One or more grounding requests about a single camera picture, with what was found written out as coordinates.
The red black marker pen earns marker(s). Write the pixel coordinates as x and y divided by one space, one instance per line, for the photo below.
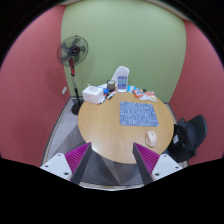
111 95

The dark pen holder cup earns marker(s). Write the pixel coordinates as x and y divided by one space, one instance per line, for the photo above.
111 85

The orange white snack packets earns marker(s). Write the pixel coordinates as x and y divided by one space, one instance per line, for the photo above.
145 95

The round wooden table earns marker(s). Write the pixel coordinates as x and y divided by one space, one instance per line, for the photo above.
100 125

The white blue calendar stand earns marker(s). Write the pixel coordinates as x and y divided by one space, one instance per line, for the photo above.
122 83

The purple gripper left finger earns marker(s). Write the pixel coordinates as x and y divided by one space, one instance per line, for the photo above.
70 166

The pink computer mouse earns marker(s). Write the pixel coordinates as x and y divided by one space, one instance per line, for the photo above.
151 138

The blue patterned mouse pad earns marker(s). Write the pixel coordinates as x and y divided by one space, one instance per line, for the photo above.
138 114

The black red standing fan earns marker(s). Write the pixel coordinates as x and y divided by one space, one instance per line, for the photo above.
72 51

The white tissue box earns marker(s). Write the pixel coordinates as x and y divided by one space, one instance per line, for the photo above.
93 94

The black office chair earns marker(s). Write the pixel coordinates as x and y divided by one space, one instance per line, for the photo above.
187 137

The white wall socket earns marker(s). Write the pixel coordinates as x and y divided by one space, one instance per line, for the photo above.
64 90

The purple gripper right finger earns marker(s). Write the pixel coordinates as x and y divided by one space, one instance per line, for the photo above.
153 166

